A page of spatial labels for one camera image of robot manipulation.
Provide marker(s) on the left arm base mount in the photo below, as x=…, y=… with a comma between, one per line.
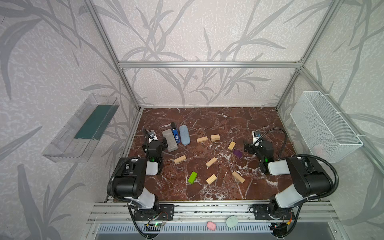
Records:
x=162, y=212

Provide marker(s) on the grey sponge block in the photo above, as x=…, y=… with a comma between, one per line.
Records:
x=169, y=136

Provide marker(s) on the green block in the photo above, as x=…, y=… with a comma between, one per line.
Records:
x=192, y=178

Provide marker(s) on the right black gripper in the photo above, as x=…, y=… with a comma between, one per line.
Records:
x=251, y=147

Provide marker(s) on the grey blue oval case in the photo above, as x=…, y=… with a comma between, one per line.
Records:
x=184, y=135

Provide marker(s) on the pink object in basket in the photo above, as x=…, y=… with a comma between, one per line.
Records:
x=320, y=151

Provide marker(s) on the white wire basket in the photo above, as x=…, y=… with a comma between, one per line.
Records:
x=321, y=124

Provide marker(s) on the green sheet in bin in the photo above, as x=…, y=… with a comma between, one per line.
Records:
x=97, y=123

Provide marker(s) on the aluminium front rail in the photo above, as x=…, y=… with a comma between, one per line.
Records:
x=215, y=211

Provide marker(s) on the green putty blob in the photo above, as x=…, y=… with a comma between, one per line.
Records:
x=232, y=221

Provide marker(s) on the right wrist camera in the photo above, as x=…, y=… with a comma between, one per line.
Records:
x=256, y=137

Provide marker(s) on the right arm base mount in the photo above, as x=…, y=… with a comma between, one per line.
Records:
x=271, y=212

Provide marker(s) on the blue black marker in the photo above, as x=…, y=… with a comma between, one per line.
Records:
x=175, y=132

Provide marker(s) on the purple block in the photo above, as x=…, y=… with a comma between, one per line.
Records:
x=238, y=153

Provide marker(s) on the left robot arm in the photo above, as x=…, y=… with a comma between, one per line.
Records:
x=127, y=183

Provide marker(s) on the clear plastic wall bin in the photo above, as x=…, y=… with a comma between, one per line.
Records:
x=77, y=140

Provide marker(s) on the pink putty blob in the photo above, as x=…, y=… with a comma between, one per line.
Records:
x=211, y=226

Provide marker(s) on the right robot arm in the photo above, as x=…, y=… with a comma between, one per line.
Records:
x=313, y=178

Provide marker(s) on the wood block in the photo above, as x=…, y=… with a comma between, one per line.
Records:
x=238, y=177
x=180, y=159
x=231, y=146
x=211, y=179
x=202, y=139
x=211, y=162
x=215, y=137

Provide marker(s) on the aluminium cage frame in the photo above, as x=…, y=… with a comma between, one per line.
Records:
x=215, y=64

